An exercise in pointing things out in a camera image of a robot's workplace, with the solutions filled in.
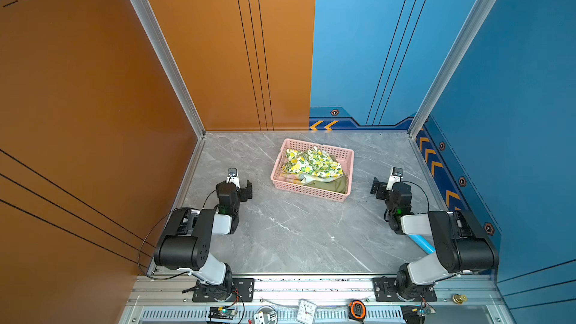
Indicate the black board with wires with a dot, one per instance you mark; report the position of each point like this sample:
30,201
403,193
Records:
416,314

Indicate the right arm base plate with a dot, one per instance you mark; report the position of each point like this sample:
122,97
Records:
388,289

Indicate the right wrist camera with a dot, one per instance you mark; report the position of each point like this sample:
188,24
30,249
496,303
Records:
395,176

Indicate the white power plug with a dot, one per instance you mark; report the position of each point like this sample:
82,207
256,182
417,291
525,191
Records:
265,315

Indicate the brass round knob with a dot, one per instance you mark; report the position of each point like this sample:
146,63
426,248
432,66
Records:
459,299

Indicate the green circuit board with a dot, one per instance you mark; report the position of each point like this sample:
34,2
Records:
223,315

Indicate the orange black tape measure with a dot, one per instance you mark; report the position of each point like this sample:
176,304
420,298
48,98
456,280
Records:
356,311

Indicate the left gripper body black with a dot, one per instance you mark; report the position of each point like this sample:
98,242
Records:
244,193

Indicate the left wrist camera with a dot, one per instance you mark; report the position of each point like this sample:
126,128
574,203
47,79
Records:
233,177

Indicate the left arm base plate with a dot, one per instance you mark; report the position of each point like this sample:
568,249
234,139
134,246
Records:
228,291

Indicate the pink plastic basket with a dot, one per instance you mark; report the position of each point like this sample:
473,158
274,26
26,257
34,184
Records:
344,156

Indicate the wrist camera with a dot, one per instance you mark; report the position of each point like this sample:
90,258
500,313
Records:
395,176
233,177

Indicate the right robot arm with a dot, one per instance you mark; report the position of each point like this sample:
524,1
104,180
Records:
460,244

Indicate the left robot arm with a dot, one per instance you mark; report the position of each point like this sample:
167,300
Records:
185,242

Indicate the light blue plastic tube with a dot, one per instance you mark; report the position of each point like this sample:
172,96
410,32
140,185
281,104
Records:
423,244

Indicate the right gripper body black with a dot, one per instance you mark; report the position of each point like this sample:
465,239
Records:
382,191

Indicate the white square clock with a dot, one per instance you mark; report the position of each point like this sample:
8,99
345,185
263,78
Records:
306,312

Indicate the olive green skirt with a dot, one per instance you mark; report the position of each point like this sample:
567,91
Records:
339,186

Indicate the lemon print skirt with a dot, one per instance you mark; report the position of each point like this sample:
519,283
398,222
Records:
311,165

